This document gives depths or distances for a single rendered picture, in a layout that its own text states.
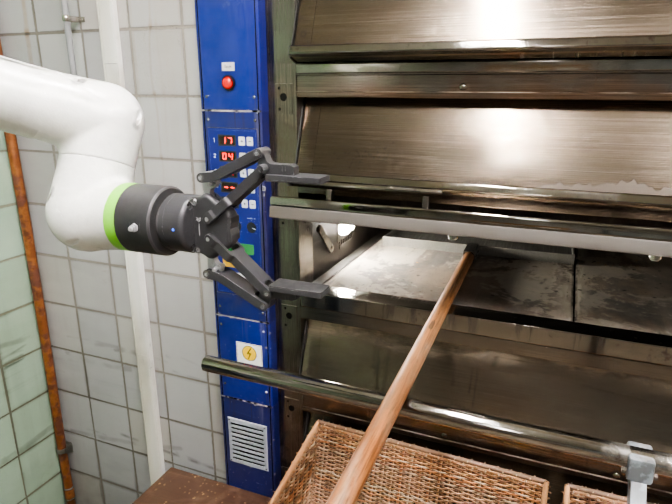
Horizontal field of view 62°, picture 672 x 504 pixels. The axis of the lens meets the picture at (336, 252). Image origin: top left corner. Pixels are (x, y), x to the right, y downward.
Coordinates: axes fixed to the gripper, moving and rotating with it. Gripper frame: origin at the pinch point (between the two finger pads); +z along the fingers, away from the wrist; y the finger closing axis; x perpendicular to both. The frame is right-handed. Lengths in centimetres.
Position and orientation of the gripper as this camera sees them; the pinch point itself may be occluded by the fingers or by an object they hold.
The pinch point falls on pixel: (316, 236)
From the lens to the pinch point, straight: 65.9
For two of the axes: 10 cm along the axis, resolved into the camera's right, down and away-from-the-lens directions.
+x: -3.7, 2.6, -8.9
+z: 9.3, 1.1, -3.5
